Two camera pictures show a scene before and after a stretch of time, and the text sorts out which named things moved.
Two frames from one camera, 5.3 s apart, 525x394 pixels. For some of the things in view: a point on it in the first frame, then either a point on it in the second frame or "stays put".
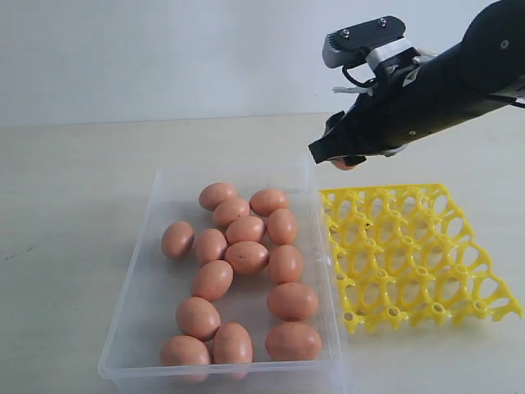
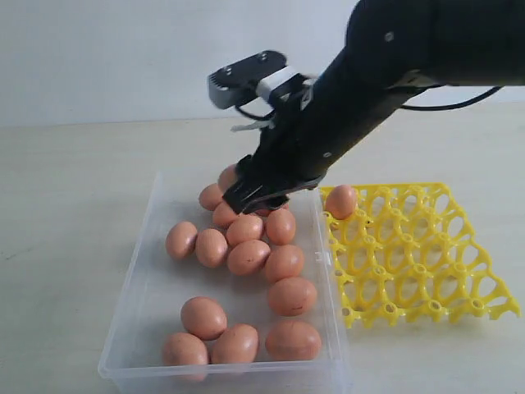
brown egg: x=229 y=210 stays put
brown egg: x=212 y=280 → x=264 y=213
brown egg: x=340 y=163 → x=340 y=202
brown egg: x=177 y=239 stays put
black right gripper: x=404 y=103 → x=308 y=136
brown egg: x=212 y=194 stays put
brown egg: x=293 y=341 stays put
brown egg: x=184 y=359 stays put
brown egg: x=211 y=245 stays put
